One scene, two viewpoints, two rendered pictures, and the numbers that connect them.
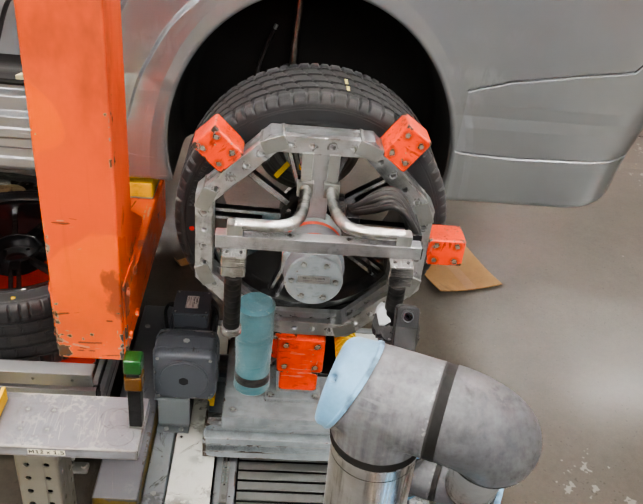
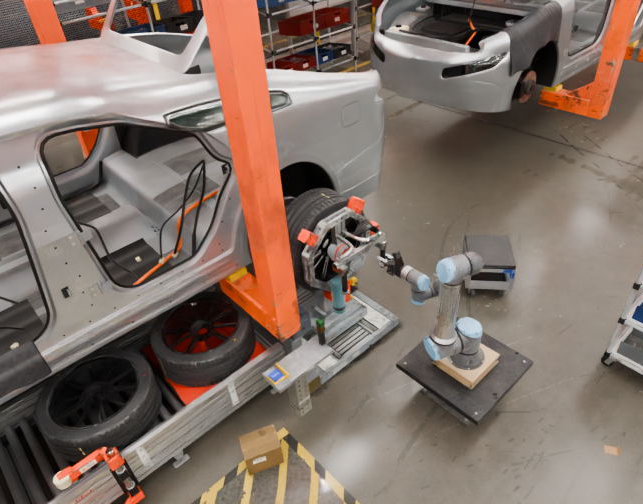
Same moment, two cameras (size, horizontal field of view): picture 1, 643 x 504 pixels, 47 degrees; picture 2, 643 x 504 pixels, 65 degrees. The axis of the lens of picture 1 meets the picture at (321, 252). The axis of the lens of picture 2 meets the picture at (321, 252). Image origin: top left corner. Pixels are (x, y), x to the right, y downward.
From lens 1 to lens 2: 1.96 m
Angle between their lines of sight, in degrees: 28
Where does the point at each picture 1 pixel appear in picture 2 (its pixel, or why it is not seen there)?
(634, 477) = (430, 266)
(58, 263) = (279, 308)
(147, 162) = (243, 260)
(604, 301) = (370, 213)
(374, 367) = (454, 263)
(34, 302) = (243, 336)
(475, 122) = (341, 181)
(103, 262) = (292, 298)
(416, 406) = (466, 265)
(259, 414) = (329, 322)
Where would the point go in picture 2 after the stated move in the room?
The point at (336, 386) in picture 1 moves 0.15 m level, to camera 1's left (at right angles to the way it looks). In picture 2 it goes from (450, 271) to (429, 284)
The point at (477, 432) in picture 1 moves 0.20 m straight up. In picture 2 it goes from (478, 262) to (483, 230)
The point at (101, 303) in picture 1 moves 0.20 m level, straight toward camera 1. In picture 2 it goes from (293, 313) to (320, 325)
